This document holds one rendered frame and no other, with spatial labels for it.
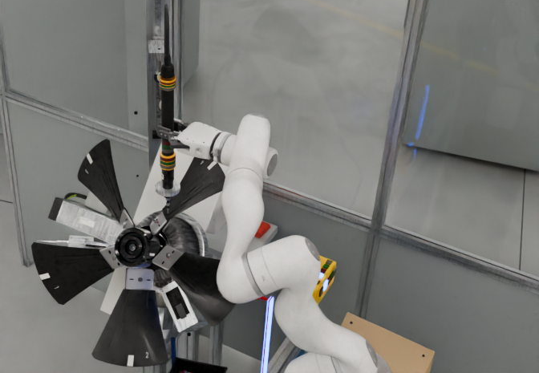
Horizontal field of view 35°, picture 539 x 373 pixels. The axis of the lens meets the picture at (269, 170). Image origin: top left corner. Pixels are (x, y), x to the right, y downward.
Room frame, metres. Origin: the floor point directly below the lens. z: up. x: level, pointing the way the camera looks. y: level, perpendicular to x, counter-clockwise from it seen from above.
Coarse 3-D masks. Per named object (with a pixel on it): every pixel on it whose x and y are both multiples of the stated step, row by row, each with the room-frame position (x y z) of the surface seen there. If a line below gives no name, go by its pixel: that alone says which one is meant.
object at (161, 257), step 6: (168, 246) 1.99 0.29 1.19; (162, 252) 1.96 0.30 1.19; (168, 252) 1.97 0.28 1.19; (174, 252) 1.97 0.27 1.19; (180, 252) 1.97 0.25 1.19; (156, 258) 1.93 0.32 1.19; (162, 258) 1.94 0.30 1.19; (168, 258) 1.94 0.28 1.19; (174, 258) 1.94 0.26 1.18; (156, 264) 1.91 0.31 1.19; (162, 264) 1.91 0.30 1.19; (168, 264) 1.92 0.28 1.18
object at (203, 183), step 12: (192, 168) 2.16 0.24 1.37; (204, 168) 2.12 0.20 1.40; (216, 168) 2.09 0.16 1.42; (192, 180) 2.10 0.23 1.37; (204, 180) 2.07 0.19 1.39; (216, 180) 2.05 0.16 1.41; (180, 192) 2.09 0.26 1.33; (192, 192) 2.05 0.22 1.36; (204, 192) 2.03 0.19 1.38; (216, 192) 2.01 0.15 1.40; (180, 204) 2.03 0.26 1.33; (192, 204) 2.00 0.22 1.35; (168, 216) 2.01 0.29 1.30
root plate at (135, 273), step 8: (128, 272) 1.92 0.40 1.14; (136, 272) 1.93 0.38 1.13; (144, 272) 1.94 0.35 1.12; (152, 272) 1.95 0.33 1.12; (128, 280) 1.90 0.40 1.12; (136, 280) 1.91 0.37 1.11; (144, 280) 1.92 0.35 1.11; (152, 280) 1.93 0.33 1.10; (128, 288) 1.88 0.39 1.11; (136, 288) 1.90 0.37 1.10; (144, 288) 1.91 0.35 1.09
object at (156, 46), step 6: (156, 36) 2.61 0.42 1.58; (162, 36) 2.61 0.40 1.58; (150, 42) 2.58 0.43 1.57; (156, 42) 2.58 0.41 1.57; (162, 42) 2.59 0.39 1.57; (150, 48) 2.53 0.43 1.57; (156, 48) 2.54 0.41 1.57; (162, 48) 2.54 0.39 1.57; (150, 54) 2.50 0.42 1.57; (156, 54) 2.51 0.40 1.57; (162, 54) 2.51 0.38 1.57; (150, 60) 2.50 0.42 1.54; (156, 60) 2.51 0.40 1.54; (162, 60) 2.51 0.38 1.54; (150, 66) 2.50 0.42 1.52; (156, 66) 2.51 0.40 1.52
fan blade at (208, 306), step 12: (180, 264) 1.92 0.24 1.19; (192, 264) 1.93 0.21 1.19; (204, 264) 1.93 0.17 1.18; (216, 264) 1.94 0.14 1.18; (180, 276) 1.88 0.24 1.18; (192, 276) 1.88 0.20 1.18; (204, 276) 1.88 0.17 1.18; (216, 276) 1.89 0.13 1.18; (180, 288) 1.84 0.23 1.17; (192, 288) 1.84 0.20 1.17; (204, 288) 1.84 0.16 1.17; (216, 288) 1.85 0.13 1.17; (192, 300) 1.81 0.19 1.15; (204, 300) 1.81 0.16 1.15; (216, 300) 1.81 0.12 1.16; (204, 312) 1.78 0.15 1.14; (216, 312) 1.78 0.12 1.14; (228, 312) 1.78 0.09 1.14; (216, 324) 1.75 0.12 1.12
